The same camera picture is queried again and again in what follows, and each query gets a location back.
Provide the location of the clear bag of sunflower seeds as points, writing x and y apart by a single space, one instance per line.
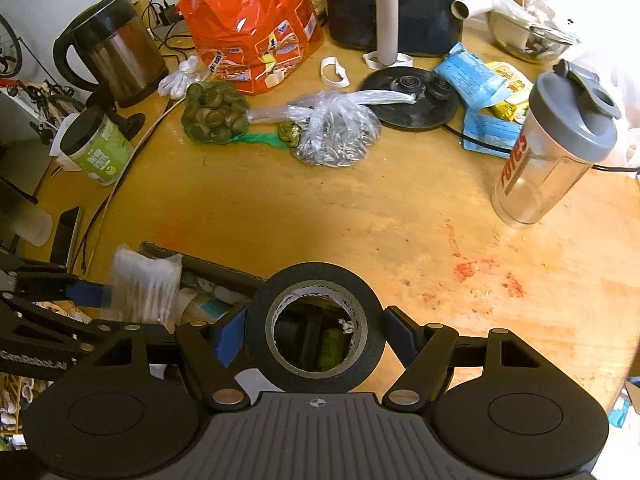
335 135

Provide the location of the glass bowl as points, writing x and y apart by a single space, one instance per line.
535 35

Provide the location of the toothpick container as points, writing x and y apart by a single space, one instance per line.
205 305

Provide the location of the orange snack bag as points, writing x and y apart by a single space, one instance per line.
240 20

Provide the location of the black smartphone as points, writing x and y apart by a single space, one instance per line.
67 235

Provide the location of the small black round holder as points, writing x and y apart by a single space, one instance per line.
130 124

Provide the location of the black tape roll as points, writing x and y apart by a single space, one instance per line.
315 275

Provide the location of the white rubber band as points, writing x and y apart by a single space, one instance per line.
372 62
325 72

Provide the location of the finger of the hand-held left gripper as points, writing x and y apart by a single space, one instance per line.
75 327
90 296

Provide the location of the small knotted white plastic bag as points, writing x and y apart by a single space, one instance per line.
180 80

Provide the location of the black kettle base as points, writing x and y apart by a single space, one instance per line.
400 105

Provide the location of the white tube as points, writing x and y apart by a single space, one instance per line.
472 6

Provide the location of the clear shaker bottle grey lid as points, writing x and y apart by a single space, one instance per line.
540 170

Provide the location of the bag of cotton swabs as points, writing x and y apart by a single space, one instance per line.
145 285

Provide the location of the bicycle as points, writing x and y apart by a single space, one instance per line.
45 95

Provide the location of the power strip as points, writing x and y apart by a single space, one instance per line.
167 12

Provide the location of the blue snack packet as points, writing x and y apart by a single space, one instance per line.
467 75
492 132

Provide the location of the wooden desktop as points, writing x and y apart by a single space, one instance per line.
350 210

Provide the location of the white tissue paper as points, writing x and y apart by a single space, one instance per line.
60 145

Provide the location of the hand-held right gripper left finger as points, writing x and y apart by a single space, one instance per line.
232 335

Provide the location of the green net bag of chestnuts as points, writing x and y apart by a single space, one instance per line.
212 112

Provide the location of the green printed mini umbrella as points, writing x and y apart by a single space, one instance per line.
332 347

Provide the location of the cardboard box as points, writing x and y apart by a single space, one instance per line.
220 266

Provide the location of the steel electric kettle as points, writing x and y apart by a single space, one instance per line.
125 55

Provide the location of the large white plastic bag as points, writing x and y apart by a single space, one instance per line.
627 105

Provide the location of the green label jar black lid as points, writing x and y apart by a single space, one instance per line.
100 155

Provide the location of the yellow snack packet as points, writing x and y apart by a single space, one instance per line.
512 90

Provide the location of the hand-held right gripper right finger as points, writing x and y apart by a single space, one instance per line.
400 332

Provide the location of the dark blue air fryer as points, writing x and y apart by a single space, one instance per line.
425 10

